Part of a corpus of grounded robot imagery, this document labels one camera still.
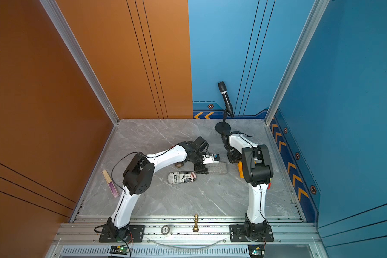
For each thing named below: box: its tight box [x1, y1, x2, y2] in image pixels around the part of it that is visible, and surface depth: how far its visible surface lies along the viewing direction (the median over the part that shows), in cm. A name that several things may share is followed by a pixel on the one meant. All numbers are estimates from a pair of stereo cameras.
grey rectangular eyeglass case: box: [205, 162, 228, 175], surface depth 92 cm
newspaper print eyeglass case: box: [167, 170, 197, 184], surface depth 91 cm
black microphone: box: [217, 81, 235, 118], surface depth 100 cm
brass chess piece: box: [192, 213, 200, 233], surface depth 77 cm
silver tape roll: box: [160, 224, 171, 236], surface depth 71 cm
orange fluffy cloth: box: [237, 160, 245, 179], surface depth 92 cm
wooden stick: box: [102, 169, 120, 199], surface depth 89 cm
